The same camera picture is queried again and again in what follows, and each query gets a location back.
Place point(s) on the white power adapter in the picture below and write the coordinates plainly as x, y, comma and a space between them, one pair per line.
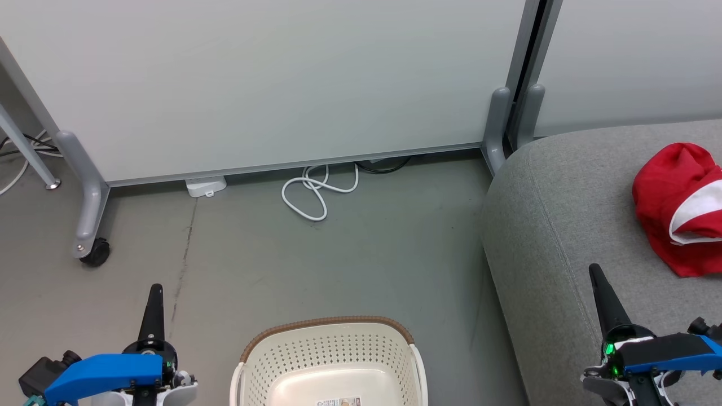
206, 186

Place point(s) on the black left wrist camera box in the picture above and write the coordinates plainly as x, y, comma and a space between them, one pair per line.
42, 375

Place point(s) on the wide white partition panel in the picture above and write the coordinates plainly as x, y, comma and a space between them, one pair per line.
254, 73

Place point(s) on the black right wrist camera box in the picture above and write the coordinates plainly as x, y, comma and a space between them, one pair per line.
705, 328

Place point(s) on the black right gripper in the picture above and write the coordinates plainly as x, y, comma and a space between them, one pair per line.
632, 392

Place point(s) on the teal left camera connector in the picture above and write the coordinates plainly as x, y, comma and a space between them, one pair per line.
32, 401

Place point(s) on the paper label sticker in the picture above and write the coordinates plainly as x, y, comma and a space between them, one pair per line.
338, 402

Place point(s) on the black caster wheel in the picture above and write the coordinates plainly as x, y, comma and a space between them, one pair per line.
96, 252

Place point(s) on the grey partition foot with caster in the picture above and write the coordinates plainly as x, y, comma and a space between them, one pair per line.
90, 197

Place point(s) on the narrow white partition panel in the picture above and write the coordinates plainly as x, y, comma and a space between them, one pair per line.
632, 56

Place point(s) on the red and white garment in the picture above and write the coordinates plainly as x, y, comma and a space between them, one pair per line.
665, 186

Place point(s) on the cream plastic laundry basket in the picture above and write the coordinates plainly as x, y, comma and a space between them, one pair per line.
333, 361

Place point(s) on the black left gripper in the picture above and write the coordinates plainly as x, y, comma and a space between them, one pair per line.
152, 348

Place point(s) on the grey metal table leg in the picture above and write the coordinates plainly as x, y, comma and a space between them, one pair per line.
25, 149

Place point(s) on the grey fabric sofa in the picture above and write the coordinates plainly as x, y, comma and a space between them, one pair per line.
564, 225

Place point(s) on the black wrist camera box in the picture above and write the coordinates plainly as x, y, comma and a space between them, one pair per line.
705, 328
42, 375

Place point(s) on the blue left camera mount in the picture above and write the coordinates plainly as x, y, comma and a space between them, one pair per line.
107, 369

